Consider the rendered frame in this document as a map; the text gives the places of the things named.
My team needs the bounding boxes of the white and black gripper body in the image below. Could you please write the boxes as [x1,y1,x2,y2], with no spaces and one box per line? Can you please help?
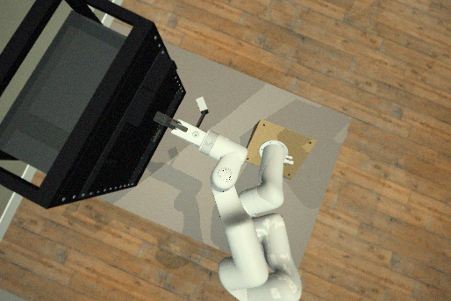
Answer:
[170,119,211,152]

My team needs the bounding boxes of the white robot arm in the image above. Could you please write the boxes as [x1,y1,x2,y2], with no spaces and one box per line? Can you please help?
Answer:
[200,131,302,301]

